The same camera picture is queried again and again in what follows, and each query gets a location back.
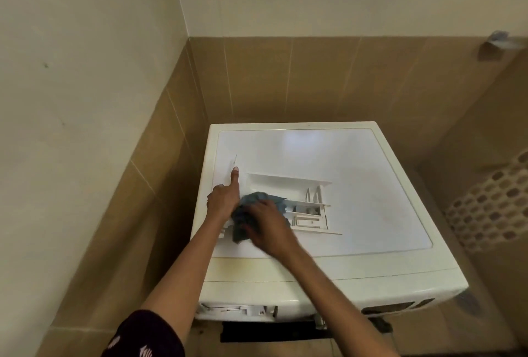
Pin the person's right hand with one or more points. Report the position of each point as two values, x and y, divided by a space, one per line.
270 231

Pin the person's left hand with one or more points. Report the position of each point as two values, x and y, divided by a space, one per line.
222 204

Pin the blue cloth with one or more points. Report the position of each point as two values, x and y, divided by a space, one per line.
241 220

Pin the white detergent drawer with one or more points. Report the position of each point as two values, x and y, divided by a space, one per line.
313 200

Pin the white washing machine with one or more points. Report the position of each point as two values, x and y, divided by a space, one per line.
371 187

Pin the person's right forearm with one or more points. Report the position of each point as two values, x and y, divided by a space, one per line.
334 307

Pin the person's left forearm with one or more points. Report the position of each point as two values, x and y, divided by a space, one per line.
185 274

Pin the person's dark patterned left sleeve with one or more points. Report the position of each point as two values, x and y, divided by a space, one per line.
142 336

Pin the black display panel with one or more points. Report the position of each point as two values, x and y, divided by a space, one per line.
385 308

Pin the grey wall shelf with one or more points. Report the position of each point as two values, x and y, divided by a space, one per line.
497 39

